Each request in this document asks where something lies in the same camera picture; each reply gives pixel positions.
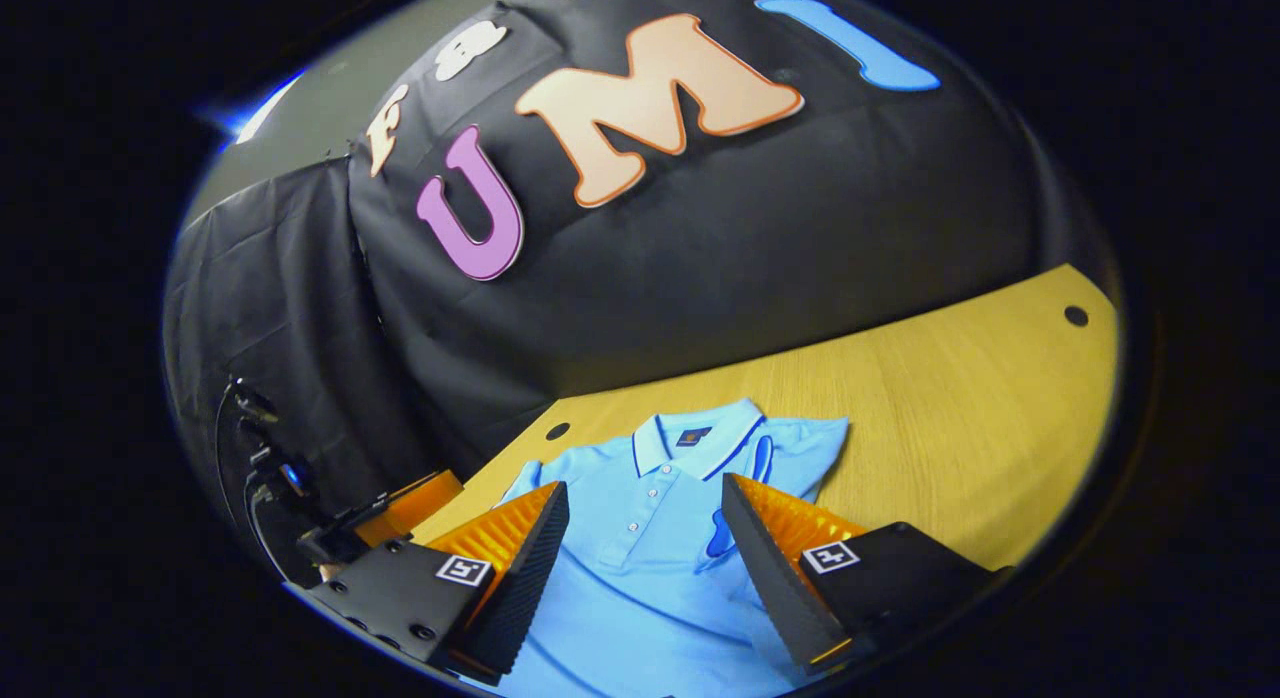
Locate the light blue polo T-shirt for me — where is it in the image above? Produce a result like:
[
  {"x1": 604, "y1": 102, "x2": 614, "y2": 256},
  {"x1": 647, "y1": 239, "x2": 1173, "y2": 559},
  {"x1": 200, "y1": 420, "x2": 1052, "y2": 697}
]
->
[{"x1": 470, "y1": 398, "x2": 851, "y2": 698}]

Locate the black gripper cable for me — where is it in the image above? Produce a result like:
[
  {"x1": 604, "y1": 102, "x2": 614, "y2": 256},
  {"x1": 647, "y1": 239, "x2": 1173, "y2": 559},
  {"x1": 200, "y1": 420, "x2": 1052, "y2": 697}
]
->
[{"x1": 213, "y1": 378, "x2": 263, "y2": 544}]

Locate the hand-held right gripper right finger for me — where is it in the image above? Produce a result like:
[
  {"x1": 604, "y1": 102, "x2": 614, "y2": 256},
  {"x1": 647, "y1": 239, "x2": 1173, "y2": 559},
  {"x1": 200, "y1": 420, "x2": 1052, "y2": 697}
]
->
[{"x1": 720, "y1": 473, "x2": 1011, "y2": 676}]

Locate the black backdrop cloth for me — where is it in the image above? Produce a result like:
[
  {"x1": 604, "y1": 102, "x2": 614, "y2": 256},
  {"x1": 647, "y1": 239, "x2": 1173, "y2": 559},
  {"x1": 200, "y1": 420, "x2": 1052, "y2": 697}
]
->
[{"x1": 163, "y1": 0, "x2": 1111, "y2": 579}]

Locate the ceiling light panel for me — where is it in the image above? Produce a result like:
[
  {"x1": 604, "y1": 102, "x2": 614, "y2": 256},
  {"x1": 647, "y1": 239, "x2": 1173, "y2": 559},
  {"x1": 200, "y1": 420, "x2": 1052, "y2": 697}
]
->
[{"x1": 232, "y1": 71, "x2": 307, "y2": 146}]

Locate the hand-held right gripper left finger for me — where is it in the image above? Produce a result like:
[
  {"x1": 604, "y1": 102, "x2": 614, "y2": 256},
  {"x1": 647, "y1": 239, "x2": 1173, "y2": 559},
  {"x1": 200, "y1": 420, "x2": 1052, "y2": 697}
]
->
[{"x1": 300, "y1": 480, "x2": 571, "y2": 684}]

